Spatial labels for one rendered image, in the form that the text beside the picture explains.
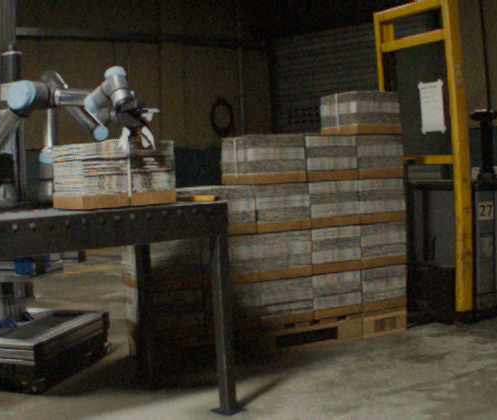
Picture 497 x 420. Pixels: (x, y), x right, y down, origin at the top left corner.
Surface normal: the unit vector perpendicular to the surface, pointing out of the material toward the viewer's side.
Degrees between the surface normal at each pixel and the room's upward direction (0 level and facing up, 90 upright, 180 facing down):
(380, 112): 89
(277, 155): 90
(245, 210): 90
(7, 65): 90
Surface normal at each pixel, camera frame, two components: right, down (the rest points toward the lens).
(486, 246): 0.42, 0.03
